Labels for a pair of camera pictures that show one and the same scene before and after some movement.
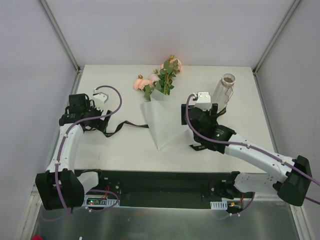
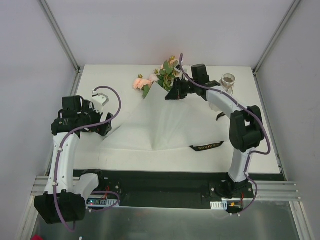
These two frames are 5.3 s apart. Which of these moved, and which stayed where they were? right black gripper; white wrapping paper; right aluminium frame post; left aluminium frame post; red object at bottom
Moved: right black gripper; white wrapping paper
Stayed: left aluminium frame post; right aluminium frame post; red object at bottom
